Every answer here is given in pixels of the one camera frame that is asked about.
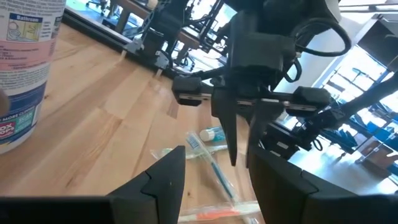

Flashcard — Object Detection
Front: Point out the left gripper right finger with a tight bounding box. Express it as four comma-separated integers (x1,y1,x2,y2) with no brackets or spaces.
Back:
248,146,318,224

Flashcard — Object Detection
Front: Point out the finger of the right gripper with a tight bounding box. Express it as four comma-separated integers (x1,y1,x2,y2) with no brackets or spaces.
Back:
211,88,239,167
248,101,285,149

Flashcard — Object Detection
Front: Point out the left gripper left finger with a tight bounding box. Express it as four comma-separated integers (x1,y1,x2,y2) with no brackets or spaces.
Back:
108,145,187,224

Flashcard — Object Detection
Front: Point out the orange toothbrush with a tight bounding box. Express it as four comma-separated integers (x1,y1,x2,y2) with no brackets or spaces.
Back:
177,200,261,223

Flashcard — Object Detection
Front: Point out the small teal mouthwash bottle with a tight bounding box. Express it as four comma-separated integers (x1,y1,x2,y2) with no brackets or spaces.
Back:
198,125,227,144

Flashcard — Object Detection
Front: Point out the green wrapped toothbrush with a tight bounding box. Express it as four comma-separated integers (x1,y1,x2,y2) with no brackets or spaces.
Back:
150,144,230,161

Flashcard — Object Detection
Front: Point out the blue wrapped toothbrush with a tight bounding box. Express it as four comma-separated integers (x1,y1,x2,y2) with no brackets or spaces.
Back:
185,131,241,205

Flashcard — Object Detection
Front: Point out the white wipes canister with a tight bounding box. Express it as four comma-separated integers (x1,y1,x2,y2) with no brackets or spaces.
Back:
0,0,67,156

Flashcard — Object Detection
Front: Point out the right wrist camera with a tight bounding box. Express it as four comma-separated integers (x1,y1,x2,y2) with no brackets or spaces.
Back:
231,11,296,72

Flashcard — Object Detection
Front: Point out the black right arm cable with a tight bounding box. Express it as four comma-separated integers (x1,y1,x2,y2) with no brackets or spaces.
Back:
284,17,353,84

